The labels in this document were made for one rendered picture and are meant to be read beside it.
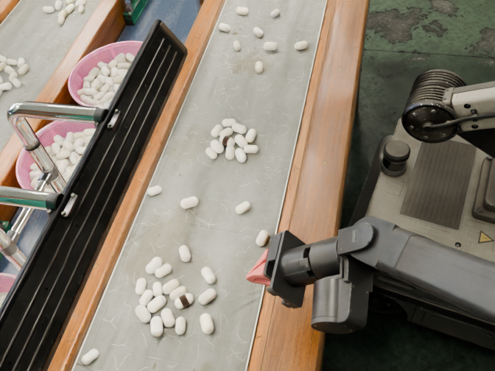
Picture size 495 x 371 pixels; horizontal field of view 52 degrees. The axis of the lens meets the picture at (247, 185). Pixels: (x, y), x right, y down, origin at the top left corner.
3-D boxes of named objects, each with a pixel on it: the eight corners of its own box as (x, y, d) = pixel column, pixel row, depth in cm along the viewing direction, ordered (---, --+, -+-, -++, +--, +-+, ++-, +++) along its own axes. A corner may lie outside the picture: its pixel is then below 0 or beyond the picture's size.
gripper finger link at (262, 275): (230, 282, 79) (272, 271, 73) (241, 244, 83) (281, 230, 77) (259, 301, 82) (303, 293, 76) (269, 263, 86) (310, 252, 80)
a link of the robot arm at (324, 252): (368, 241, 70) (343, 225, 67) (368, 288, 67) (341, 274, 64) (330, 250, 75) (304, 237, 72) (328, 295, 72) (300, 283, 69)
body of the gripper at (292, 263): (262, 291, 72) (300, 283, 67) (277, 231, 78) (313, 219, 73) (292, 310, 75) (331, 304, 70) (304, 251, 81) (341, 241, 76)
